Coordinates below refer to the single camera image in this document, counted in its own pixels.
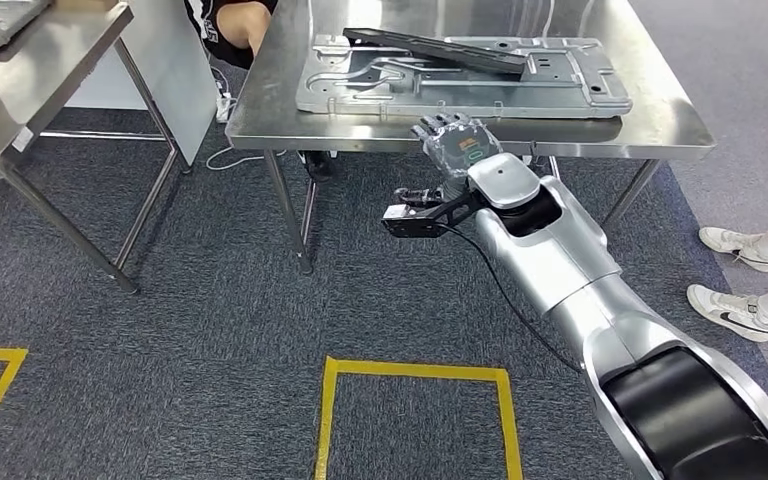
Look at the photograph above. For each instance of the black plastic frame part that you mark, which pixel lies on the black plastic frame part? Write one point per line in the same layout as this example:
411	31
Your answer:
437	50

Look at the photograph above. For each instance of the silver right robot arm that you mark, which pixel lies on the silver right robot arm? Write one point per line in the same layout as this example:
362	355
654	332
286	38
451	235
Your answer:
556	265

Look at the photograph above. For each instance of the steel workbench table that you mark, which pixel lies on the steel workbench table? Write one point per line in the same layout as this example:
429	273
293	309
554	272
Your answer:
258	109

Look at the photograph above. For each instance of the yellow floor tape square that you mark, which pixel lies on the yellow floor tape square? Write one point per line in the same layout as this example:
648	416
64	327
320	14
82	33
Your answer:
410	370

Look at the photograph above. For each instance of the white power strip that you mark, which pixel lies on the white power strip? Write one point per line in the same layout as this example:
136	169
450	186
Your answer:
224	107

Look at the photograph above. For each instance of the grey panel board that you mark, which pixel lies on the grey panel board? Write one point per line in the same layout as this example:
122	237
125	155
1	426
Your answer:
172	66

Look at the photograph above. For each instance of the person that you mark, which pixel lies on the person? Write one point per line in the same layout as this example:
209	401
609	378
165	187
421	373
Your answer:
728	311
208	26

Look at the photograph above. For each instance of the white label sticker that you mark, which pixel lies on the white label sticker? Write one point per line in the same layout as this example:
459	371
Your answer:
23	139

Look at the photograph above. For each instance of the steel side table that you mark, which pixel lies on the steel side table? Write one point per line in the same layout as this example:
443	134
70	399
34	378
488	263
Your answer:
26	79

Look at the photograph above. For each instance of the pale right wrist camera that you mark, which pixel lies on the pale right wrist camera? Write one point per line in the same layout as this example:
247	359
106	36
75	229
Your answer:
397	212

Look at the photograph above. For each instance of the black camera bracket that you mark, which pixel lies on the black camera bracket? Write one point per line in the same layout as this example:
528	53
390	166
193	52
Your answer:
424	225

